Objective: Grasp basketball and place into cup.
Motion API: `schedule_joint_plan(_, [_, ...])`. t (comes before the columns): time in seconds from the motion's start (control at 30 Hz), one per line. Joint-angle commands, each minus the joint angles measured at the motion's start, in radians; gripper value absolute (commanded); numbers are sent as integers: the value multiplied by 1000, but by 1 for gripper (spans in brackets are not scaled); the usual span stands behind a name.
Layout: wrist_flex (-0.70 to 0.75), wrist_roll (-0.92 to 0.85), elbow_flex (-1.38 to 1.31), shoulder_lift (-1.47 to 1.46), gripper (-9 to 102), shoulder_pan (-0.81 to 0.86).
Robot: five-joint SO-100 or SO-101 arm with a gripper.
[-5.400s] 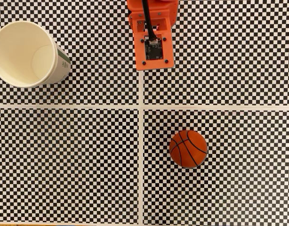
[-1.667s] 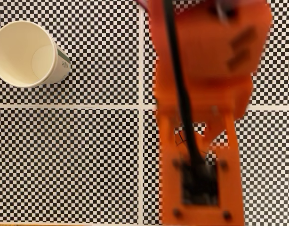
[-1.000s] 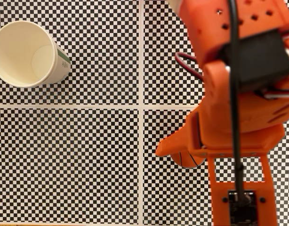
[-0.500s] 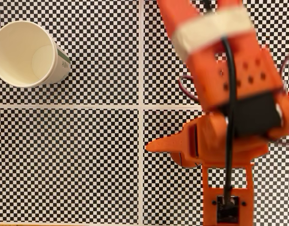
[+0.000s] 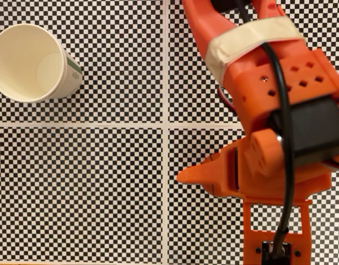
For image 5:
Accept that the white paper cup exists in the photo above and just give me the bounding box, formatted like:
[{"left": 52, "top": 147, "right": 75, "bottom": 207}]
[{"left": 0, "top": 23, "right": 84, "bottom": 104}]

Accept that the checkerboard paper sheet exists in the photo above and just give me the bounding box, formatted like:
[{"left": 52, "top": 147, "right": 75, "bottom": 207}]
[
  {"left": 166, "top": 126, "right": 339, "bottom": 265},
  {"left": 165, "top": 0, "right": 339, "bottom": 127},
  {"left": 0, "top": 0, "right": 166, "bottom": 125},
  {"left": 0, "top": 124, "right": 166, "bottom": 264}
]

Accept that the beige masking tape band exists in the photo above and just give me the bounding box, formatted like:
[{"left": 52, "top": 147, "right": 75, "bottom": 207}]
[{"left": 204, "top": 16, "right": 307, "bottom": 83}]

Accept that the black camera cable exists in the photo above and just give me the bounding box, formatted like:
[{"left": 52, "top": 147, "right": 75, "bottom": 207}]
[{"left": 235, "top": 0, "right": 296, "bottom": 265}]

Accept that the red servo wire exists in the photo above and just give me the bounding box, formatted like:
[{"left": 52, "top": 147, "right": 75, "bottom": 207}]
[
  {"left": 218, "top": 87, "right": 237, "bottom": 113},
  {"left": 322, "top": 157, "right": 339, "bottom": 173}
]

